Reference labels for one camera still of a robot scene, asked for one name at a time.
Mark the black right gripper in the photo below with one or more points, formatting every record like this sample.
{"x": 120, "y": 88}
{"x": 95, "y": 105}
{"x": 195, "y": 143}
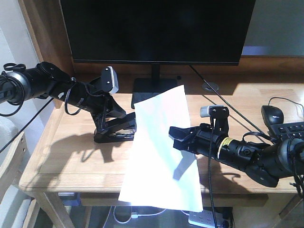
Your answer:
{"x": 203, "y": 139}

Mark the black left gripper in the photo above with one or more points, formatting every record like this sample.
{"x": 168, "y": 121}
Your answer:
{"x": 92, "y": 98}

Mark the black orange stapler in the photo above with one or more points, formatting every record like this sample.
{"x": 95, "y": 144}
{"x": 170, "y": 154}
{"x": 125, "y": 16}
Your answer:
{"x": 119, "y": 130}

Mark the white paper sheets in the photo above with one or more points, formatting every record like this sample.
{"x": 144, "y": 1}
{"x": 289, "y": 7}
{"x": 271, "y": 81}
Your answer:
{"x": 159, "y": 175}

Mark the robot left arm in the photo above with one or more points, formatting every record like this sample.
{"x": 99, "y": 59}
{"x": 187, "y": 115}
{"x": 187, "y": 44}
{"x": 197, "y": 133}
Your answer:
{"x": 18, "y": 84}

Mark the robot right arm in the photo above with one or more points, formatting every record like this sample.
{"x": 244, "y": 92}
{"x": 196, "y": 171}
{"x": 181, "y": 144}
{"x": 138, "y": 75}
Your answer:
{"x": 265, "y": 164}

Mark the white power strip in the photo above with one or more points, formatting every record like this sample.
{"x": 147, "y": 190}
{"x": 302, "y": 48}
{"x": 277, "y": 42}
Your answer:
{"x": 205, "y": 219}

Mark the black computer mouse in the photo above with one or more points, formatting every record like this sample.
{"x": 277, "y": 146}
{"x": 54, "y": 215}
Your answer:
{"x": 273, "y": 115}

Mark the black computer monitor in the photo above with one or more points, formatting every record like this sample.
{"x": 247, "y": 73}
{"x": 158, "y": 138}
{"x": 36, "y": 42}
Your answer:
{"x": 157, "y": 32}

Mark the black keyboard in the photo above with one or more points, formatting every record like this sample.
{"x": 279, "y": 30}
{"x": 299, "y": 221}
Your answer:
{"x": 286, "y": 131}

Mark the grey cushioned wooden chair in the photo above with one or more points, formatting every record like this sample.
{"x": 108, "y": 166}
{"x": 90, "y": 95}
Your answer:
{"x": 17, "y": 209}

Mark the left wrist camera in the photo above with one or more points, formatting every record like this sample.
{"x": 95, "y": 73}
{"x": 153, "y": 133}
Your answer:
{"x": 109, "y": 80}

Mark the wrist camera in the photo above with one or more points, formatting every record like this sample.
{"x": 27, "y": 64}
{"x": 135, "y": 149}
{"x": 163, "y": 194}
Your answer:
{"x": 109, "y": 80}
{"x": 214, "y": 111}

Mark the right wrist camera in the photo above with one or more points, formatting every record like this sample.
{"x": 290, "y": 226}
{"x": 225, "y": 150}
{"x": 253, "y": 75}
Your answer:
{"x": 214, "y": 111}

